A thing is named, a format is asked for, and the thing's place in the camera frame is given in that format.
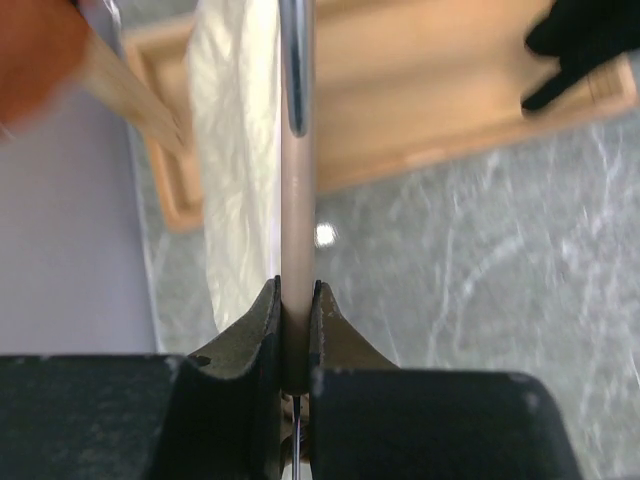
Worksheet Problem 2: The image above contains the pale yellow underwear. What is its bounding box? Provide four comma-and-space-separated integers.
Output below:
187, 1, 281, 331

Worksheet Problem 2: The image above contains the orange white underwear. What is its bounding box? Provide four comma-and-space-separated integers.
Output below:
1, 0, 91, 142

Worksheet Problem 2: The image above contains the black underwear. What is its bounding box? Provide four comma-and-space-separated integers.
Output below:
521, 0, 639, 115

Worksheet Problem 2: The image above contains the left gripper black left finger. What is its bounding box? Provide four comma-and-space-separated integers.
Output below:
1, 279, 282, 479

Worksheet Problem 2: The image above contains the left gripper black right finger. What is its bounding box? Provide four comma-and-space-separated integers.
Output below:
309, 282, 582, 479

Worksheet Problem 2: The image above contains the wooden drying rack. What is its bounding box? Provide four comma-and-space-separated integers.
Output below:
81, 1, 637, 232

